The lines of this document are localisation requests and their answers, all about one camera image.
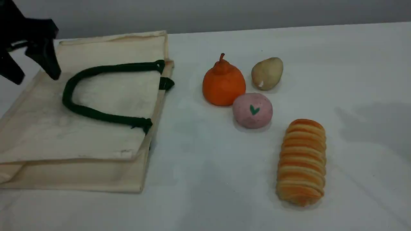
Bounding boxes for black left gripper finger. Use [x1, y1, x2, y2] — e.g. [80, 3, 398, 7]
[0, 51, 26, 86]
[25, 38, 62, 81]

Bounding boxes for beige egg yolk pastry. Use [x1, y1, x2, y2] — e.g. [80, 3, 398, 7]
[251, 57, 284, 91]

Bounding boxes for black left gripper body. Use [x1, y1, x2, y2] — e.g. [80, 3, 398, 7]
[0, 0, 59, 54]

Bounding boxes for white canvas handbag green handles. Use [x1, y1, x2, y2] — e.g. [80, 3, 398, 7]
[0, 30, 176, 194]

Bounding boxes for pink bun green heart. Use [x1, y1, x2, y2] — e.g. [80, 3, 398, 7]
[232, 93, 274, 130]

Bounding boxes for striped golden bread roll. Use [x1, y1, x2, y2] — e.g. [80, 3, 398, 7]
[276, 118, 327, 207]

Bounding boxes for orange pear-shaped fruit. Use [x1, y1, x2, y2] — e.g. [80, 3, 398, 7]
[202, 53, 247, 107]

